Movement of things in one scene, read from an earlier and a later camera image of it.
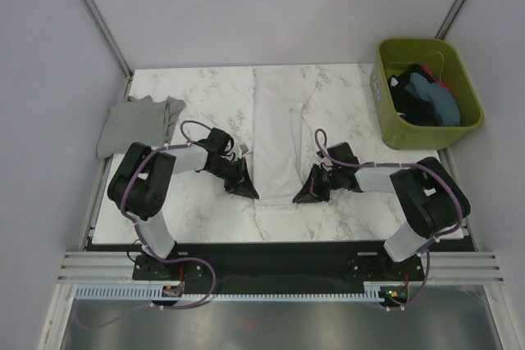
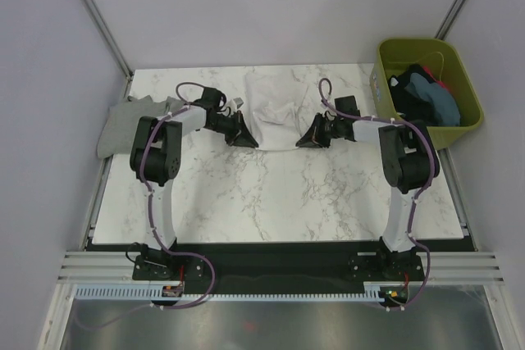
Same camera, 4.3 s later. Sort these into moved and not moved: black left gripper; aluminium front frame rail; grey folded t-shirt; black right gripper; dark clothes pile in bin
Moved: black right gripper; black left gripper
Not moved: aluminium front frame rail; grey folded t-shirt; dark clothes pile in bin
